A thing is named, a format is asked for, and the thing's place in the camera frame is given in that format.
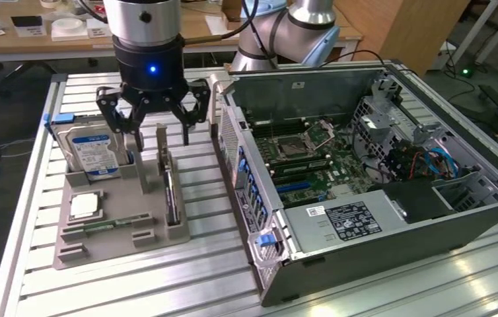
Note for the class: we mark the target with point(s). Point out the black and white box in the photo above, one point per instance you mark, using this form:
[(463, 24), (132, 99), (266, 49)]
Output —
[(28, 26)]

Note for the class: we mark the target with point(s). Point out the wooden desk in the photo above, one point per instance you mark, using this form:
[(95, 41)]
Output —
[(11, 46)]

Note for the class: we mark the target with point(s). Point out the white box with tape roll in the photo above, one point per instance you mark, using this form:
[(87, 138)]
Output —
[(68, 29)]

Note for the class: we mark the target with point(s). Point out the green RAM stick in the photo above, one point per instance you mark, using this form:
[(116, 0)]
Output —
[(99, 226)]

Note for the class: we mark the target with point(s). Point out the silver metal disk bay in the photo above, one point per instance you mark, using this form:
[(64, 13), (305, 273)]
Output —
[(381, 127)]

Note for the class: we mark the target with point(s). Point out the grey plastic parts rack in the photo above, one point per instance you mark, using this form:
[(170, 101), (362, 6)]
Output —
[(112, 246)]

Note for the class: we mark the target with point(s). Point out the white tape roll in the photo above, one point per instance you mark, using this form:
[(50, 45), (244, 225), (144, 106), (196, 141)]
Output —
[(51, 3)]

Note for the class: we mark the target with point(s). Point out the white desk frame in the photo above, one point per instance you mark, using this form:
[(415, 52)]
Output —
[(486, 29)]

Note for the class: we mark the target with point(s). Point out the grey power supply unit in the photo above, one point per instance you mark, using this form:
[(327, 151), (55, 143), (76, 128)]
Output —
[(310, 231)]

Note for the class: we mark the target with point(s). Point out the white paper sheet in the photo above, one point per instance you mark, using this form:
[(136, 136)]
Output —
[(224, 25)]

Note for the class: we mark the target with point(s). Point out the blue slot retention clip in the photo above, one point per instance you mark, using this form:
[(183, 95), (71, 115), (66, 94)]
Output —
[(250, 179), (259, 204), (255, 192), (246, 165), (242, 151)]

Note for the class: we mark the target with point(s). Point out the silver CPU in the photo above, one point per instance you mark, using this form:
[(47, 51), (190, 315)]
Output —
[(86, 206)]

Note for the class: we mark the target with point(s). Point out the wooden cabinet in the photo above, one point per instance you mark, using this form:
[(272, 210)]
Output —
[(407, 29)]

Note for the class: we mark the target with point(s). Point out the blue case latch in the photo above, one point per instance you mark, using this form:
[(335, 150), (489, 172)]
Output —
[(266, 240)]

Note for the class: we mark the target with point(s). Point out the metal socket cover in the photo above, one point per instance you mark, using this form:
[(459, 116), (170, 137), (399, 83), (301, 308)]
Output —
[(322, 129)]

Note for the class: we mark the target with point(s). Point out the hard disk with blue label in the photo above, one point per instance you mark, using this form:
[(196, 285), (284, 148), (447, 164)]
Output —
[(90, 152)]

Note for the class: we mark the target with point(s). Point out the graphics card with silver bracket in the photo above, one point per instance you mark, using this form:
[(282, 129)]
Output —
[(172, 198)]

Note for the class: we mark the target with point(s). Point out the green motherboard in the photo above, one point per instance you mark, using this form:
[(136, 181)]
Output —
[(333, 171)]

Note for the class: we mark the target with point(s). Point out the open dark grey PC case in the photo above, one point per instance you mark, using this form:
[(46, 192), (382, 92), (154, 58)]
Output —
[(341, 274)]

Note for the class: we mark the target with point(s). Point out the black office chair base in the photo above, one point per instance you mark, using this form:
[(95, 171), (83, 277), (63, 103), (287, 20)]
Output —
[(24, 71)]

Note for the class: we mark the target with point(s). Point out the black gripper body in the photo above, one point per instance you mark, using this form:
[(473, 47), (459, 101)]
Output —
[(151, 79)]

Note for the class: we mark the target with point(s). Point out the blue expansion slot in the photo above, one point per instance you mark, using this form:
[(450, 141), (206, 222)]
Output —
[(294, 187)]

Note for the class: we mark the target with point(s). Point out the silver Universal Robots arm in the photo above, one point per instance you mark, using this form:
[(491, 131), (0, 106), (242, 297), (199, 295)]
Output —
[(147, 20)]

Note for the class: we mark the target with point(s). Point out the CPU socket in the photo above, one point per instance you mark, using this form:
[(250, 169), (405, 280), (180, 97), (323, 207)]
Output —
[(294, 147)]

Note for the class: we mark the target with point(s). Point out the white printed card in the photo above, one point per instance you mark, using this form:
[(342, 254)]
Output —
[(98, 29)]

